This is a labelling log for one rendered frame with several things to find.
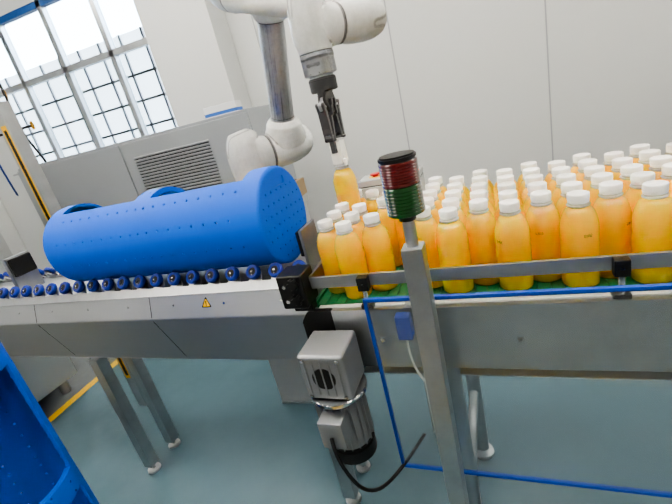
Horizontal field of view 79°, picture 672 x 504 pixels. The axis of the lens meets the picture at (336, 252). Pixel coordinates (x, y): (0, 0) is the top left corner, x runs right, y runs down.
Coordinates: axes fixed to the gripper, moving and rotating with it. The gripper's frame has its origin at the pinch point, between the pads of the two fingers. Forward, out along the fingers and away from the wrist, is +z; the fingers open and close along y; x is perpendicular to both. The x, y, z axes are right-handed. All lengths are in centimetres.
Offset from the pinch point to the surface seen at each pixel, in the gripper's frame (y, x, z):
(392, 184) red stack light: 49, 26, 0
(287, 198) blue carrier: 5.9, -16.8, 9.6
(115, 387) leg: 17, -114, 75
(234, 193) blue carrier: 19.4, -24.6, 2.9
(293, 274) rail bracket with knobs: 32.4, -6.3, 22.2
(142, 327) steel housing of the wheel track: 23, -76, 42
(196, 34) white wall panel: -222, -184, -91
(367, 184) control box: -14.4, 1.9, 13.7
